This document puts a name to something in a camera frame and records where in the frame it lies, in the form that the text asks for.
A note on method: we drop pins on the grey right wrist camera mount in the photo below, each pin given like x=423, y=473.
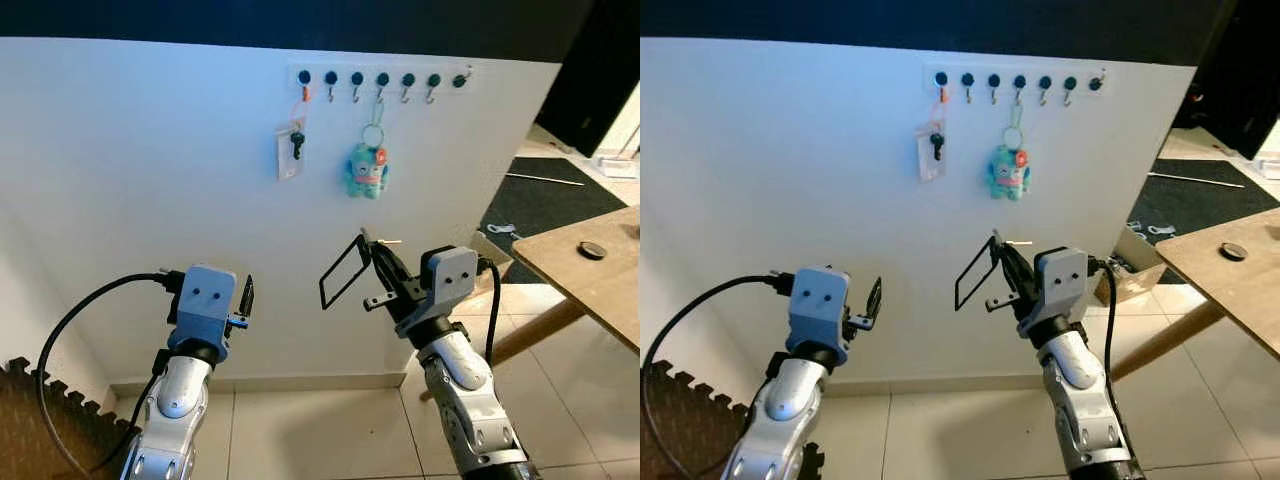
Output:
x=450, y=280
x=1062, y=282

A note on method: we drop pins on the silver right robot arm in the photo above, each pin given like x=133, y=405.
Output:
x=460, y=370
x=1075, y=370

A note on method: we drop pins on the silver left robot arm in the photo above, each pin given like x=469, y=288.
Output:
x=180, y=395
x=795, y=395

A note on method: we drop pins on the black knob metal hook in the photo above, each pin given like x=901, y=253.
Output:
x=1019, y=81
x=967, y=79
x=993, y=80
x=1045, y=82
x=1070, y=83
x=304, y=77
x=331, y=78
x=460, y=80
x=1096, y=83
x=434, y=80
x=941, y=78
x=357, y=78
x=408, y=79
x=383, y=79

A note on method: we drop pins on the keys with black card holder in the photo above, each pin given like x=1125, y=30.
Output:
x=977, y=275
x=343, y=273

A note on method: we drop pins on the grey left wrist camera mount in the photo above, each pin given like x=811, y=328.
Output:
x=205, y=300
x=818, y=300

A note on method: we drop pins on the plain cardboard box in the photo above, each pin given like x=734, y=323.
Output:
x=1125, y=285

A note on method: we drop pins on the brown foam puzzle mat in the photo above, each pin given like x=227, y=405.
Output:
x=40, y=430
x=680, y=430

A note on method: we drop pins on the black tall cabinet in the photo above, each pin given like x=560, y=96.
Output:
x=1230, y=80
x=590, y=80

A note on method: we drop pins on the thin white rod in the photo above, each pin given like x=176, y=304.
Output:
x=1195, y=180
x=545, y=179

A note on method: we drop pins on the wooden table leg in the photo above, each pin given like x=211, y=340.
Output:
x=1170, y=340
x=540, y=330

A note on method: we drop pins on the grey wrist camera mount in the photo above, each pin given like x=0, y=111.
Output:
x=205, y=300
x=818, y=300
x=450, y=280
x=1062, y=282

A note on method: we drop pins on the key with white tag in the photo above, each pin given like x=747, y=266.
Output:
x=290, y=155
x=928, y=160

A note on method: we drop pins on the white wall hook rail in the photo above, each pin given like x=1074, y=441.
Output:
x=318, y=72
x=955, y=72

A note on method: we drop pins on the black floor mat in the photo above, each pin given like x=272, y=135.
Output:
x=1190, y=210
x=540, y=205

